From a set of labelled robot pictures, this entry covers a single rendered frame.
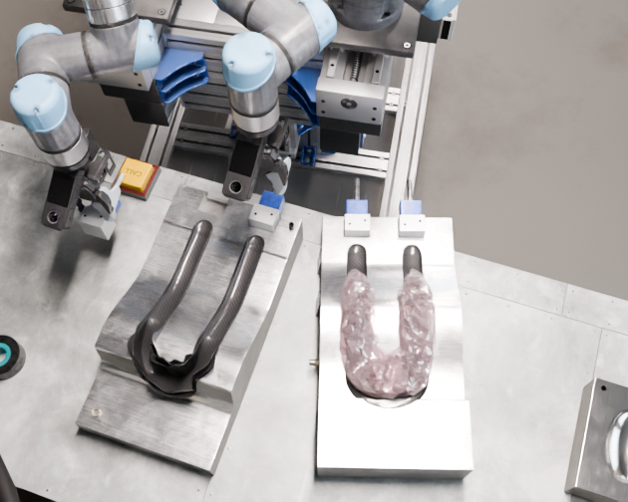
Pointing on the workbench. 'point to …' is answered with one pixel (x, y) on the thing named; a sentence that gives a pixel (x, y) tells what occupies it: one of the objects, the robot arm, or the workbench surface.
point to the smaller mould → (610, 444)
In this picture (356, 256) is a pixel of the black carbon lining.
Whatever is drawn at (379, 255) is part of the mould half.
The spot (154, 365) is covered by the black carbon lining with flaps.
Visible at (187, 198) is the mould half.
